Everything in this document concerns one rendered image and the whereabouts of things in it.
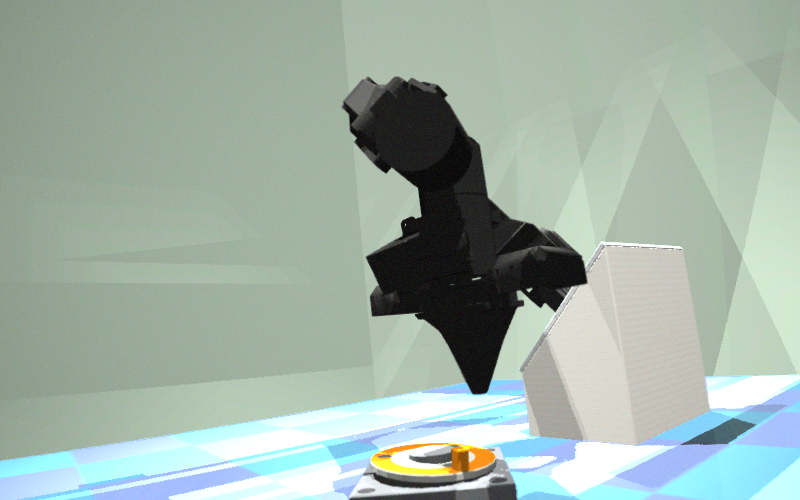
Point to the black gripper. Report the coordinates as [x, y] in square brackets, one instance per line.
[473, 316]

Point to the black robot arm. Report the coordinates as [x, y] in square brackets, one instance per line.
[412, 128]

